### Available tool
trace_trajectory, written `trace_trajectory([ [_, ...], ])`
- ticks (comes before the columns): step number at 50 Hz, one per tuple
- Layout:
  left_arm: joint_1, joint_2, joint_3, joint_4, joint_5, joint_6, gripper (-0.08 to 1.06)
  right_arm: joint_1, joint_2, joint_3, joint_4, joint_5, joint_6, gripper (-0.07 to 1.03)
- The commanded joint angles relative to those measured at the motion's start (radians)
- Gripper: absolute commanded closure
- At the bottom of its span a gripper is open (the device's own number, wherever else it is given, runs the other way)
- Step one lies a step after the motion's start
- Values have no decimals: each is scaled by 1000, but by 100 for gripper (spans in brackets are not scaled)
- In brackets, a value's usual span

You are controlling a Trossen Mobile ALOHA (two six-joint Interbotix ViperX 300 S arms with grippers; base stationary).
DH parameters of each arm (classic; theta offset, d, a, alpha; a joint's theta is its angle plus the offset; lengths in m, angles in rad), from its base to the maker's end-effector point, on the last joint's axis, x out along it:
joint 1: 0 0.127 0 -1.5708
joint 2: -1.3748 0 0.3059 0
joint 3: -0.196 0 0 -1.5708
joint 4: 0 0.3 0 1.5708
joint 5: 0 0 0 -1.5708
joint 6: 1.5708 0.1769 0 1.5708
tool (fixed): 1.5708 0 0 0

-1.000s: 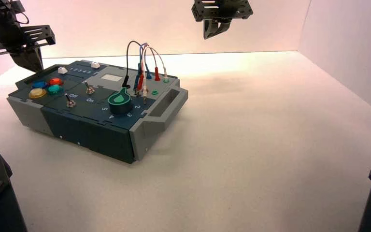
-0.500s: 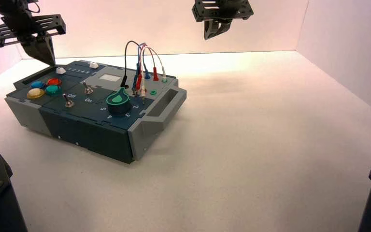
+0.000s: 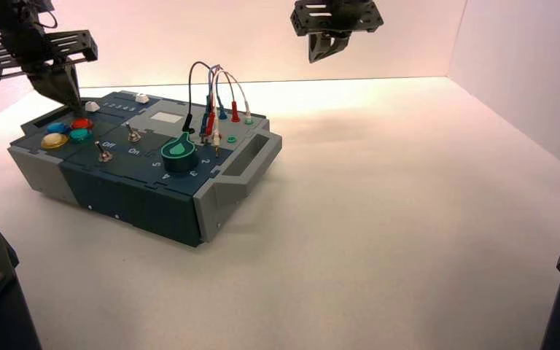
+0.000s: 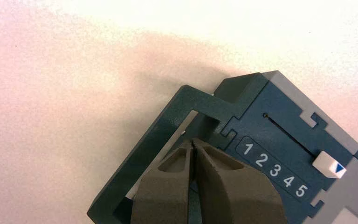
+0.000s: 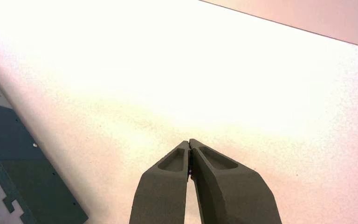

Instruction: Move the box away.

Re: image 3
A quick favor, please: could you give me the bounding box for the blue jumper cable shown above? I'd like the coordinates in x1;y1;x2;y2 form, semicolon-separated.
200;63;228;141

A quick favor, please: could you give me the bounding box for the yellow round push button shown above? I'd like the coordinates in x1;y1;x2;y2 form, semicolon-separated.
40;133;69;149

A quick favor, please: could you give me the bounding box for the white jumper cable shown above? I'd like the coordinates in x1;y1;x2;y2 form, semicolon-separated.
212;69;254;151

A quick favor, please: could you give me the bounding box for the red jumper cable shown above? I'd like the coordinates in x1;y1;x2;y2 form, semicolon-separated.
206;67;241;139

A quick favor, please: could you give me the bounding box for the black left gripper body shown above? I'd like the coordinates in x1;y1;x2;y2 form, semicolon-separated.
0;12;99;83

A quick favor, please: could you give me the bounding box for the green rotary selector knob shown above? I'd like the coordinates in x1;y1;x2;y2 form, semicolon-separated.
160;132;199;174

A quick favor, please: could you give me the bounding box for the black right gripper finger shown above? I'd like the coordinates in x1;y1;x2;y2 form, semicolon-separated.
330;31;351;52
308;32;334;64

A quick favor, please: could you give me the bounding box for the black jumper cable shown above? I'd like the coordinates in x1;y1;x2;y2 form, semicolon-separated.
182;61;214;134

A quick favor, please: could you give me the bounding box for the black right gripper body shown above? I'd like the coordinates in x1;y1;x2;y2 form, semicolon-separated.
290;0;385;37

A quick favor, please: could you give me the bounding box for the dark teal grey control box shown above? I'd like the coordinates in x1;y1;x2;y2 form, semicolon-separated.
7;90;284;248

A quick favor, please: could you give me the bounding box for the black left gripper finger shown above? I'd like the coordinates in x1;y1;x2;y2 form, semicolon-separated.
65;63;82;108
28;67;79;105

